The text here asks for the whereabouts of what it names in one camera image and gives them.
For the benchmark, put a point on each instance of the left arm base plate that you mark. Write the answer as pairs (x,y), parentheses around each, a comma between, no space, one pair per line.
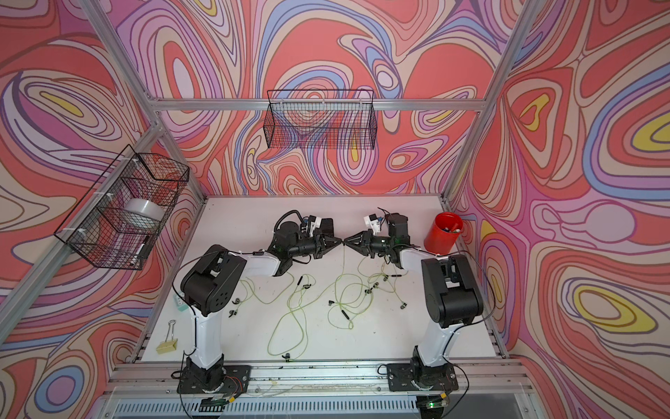
(232,380)

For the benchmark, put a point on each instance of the white tape roll in basket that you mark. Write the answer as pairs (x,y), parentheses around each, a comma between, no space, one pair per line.
(143,214)

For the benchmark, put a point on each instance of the black wire basket on back wall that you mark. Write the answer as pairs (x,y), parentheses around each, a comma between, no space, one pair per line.
(342,119)

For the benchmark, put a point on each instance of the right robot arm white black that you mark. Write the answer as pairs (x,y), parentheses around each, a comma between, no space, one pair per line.
(452,296)

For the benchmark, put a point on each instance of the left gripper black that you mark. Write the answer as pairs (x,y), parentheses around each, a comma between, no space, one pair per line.
(327,240)

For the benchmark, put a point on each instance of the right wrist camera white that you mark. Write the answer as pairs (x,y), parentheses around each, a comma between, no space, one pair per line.
(373,223)

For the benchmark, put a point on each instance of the black wire basket on wall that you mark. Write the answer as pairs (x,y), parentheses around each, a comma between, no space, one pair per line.
(342,119)
(122,222)

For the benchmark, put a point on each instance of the small teal alarm clock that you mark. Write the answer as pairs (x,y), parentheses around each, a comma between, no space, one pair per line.
(181,306)

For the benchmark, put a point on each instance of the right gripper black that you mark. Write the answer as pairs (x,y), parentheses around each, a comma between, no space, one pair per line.
(361,249)

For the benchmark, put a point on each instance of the yellow binder clip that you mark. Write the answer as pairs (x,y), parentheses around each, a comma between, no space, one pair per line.
(169,344)

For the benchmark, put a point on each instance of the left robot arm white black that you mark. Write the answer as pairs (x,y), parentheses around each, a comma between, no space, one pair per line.
(210,284)

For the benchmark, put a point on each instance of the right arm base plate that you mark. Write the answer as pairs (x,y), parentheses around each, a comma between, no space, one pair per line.
(405,377)

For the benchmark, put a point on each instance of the black wire basket on left wall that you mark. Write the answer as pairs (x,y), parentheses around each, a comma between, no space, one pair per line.
(122,222)

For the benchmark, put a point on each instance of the red cylindrical cup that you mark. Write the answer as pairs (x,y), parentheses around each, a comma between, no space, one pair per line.
(443,233)

